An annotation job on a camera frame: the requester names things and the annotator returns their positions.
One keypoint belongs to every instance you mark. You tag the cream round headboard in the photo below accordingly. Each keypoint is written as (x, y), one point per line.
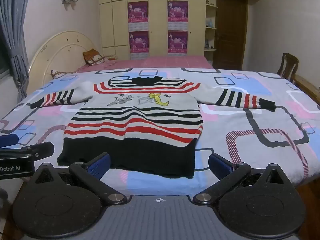
(60, 52)

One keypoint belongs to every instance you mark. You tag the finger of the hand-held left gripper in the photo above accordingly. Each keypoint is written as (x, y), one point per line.
(41, 150)
(8, 140)

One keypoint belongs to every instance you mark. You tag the dark wooden chair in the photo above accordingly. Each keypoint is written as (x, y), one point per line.
(287, 63)

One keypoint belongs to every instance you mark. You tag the orange patterned pillow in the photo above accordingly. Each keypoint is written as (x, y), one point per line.
(93, 56)

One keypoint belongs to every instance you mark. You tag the printed blanket with squares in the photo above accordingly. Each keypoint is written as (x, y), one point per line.
(250, 130)

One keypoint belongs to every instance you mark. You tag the grey curtain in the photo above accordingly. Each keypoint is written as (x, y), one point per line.
(13, 37)

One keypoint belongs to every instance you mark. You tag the brown wooden door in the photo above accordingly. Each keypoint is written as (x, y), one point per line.
(231, 32)

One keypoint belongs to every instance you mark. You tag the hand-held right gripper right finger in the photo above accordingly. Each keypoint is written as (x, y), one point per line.
(220, 165)

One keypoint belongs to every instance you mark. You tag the striped knit sweater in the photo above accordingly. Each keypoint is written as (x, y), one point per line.
(135, 127)

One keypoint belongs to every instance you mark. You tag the pink bed sheet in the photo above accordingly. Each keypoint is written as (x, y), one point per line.
(160, 62)

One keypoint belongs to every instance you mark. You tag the cream wardrobe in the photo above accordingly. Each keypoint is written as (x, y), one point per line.
(157, 15)

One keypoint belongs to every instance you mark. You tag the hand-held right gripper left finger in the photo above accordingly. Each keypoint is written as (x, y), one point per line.
(100, 167)

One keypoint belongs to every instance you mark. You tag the wooden bed frame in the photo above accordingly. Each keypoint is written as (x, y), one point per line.
(306, 83)

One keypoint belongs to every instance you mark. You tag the white brown patterned pillow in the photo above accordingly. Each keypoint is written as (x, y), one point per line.
(62, 74)

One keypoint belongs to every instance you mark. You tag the purple wall poster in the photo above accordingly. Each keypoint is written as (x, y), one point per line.
(139, 42)
(177, 12)
(137, 12)
(177, 42)

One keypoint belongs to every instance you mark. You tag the cream corner shelf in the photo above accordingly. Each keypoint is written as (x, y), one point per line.
(210, 30)

